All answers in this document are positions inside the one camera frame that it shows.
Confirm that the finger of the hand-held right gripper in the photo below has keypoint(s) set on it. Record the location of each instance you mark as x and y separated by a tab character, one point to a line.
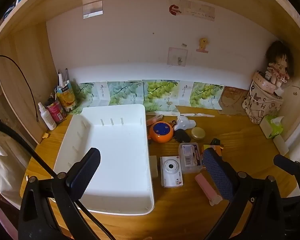
286	162

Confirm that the letter print fabric bag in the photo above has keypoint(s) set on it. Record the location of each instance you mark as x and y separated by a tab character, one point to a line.
261	105

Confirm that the grape print paper sheet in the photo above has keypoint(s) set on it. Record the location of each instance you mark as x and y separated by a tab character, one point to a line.
157	90
202	93
122	91

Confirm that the yellow lion sticker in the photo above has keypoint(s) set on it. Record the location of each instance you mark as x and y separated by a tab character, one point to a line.
203	44

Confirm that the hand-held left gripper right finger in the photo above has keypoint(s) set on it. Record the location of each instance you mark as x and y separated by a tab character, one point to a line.
217	172

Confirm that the orange round device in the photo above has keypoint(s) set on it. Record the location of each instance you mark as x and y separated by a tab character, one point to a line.
162	136

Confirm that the clear plastic box with label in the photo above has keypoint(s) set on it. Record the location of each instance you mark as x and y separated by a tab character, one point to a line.
190	157

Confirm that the gold round tin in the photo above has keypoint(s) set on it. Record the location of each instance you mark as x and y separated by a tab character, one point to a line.
198	133

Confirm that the orange juice carton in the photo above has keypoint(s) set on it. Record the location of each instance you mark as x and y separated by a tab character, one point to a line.
66	96

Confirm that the dark haired doll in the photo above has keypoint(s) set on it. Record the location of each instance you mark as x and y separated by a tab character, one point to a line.
278	67

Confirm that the wooden desk shelf frame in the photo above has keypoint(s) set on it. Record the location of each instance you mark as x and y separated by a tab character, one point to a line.
20	55

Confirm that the clear plastic wall hook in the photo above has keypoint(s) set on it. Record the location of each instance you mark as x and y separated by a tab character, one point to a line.
92	5

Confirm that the red can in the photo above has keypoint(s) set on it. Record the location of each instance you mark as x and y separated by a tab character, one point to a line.
56	112

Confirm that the pink small tube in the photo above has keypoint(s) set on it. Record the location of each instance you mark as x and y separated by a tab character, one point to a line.
156	118

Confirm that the black charger plug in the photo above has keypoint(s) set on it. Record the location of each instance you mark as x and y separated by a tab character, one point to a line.
182	135

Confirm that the paper wall note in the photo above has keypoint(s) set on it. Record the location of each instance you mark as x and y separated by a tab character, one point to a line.
200	11

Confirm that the white plastic storage bin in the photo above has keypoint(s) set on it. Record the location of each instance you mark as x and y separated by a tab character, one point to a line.
120	150

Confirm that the red wall sticker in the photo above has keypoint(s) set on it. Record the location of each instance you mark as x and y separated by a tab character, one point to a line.
174	9

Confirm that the pink hair roller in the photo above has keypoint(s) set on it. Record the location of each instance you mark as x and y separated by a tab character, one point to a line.
205	185

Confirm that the white paper strip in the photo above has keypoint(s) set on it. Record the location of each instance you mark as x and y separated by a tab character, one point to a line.
195	115

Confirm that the white spray bottle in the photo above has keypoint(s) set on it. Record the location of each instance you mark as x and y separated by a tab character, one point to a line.
48	120

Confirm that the translucent plastic container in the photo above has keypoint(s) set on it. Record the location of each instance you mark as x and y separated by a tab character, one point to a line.
281	144

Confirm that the white cloth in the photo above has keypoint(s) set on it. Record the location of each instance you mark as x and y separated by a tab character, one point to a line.
7	170

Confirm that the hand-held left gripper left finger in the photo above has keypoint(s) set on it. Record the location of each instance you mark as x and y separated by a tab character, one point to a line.
85	171

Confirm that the green tissue pack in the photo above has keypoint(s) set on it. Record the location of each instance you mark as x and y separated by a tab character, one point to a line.
273	127

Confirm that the white compact camera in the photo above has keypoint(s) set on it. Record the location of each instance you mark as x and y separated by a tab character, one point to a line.
171	171

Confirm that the transparent square sticker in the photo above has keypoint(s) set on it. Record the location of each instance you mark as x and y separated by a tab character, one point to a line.
177	56

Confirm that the small yellow object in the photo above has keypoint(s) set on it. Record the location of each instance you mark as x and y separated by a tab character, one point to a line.
45	135

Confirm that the brown printed cardboard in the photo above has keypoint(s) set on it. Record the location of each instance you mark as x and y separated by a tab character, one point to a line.
233	97

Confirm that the colourful puzzle cube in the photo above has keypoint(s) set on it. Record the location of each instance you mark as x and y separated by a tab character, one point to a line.
218	149

